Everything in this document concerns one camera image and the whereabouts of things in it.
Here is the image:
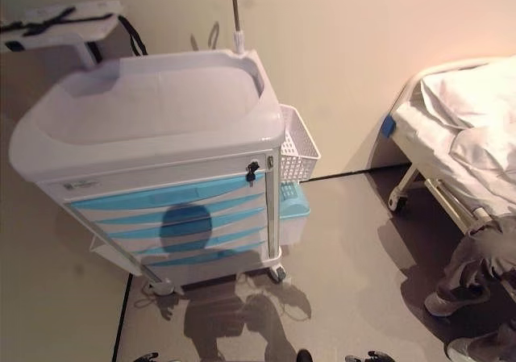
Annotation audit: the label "blue bed corner bumper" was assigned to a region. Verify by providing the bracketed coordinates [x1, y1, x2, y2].
[380, 115, 398, 138]

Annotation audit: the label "narrow white drawer with lock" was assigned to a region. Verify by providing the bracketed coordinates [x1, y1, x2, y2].
[38, 154, 270, 189]

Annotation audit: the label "grey sneaker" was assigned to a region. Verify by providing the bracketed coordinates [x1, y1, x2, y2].
[446, 328, 516, 362]
[423, 282, 492, 318]

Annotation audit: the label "grey cart caster wheel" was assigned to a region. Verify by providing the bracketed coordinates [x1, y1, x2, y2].
[268, 262, 287, 285]
[148, 280, 177, 297]

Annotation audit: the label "black strap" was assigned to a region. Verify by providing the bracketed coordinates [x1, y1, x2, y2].
[0, 8, 119, 37]

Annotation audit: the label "clear bin with blue lid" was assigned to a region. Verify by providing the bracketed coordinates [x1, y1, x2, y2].
[277, 178, 313, 248]

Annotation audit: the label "white hospital bed frame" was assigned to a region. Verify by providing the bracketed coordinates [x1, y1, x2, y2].
[372, 55, 516, 236]

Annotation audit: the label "metal IV pole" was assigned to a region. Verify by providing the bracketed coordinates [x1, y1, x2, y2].
[229, 0, 248, 56]

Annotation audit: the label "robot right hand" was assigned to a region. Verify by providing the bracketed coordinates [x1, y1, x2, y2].
[345, 349, 390, 362]

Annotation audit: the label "white drawer with blue handle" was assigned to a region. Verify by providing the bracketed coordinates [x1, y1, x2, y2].
[66, 175, 268, 220]
[139, 251, 269, 286]
[106, 237, 268, 260]
[85, 205, 268, 236]
[96, 224, 268, 252]

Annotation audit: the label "white plastic mesh basket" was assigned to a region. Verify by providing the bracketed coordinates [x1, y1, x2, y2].
[278, 104, 322, 183]

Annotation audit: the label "black hanging cord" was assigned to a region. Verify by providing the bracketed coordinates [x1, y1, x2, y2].
[119, 14, 148, 57]

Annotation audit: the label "white tray with black straps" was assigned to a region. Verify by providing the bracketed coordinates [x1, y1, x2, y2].
[0, 0, 127, 72]

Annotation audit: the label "bed caster wheel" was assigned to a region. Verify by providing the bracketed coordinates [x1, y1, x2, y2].
[388, 194, 409, 214]

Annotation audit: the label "thin white floor cord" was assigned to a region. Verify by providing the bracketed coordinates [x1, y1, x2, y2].
[134, 285, 164, 309]

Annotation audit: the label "black keys in lock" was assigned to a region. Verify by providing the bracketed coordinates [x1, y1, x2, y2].
[246, 160, 263, 188]

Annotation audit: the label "person's grey trouser legs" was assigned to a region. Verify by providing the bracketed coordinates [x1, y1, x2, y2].
[438, 211, 516, 299]

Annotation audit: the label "white medical cart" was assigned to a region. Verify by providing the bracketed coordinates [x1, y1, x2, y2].
[7, 48, 288, 297]

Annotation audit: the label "white bed blanket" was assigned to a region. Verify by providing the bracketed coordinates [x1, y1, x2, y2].
[393, 55, 516, 228]

